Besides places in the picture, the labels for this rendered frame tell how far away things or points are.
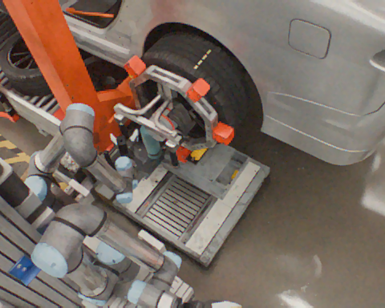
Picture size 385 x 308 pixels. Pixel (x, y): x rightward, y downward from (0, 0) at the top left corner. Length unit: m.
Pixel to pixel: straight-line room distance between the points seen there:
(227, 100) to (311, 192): 1.16
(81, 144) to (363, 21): 1.12
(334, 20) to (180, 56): 0.79
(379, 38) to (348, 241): 1.60
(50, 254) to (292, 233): 1.84
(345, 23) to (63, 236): 1.17
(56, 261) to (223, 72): 1.22
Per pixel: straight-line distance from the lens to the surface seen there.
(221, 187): 2.65
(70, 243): 1.22
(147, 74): 2.00
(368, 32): 1.51
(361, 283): 2.70
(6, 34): 4.22
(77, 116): 1.60
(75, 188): 2.11
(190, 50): 1.99
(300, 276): 2.63
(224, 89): 1.96
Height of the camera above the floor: 2.49
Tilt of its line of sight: 55 degrees down
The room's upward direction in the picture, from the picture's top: 10 degrees counter-clockwise
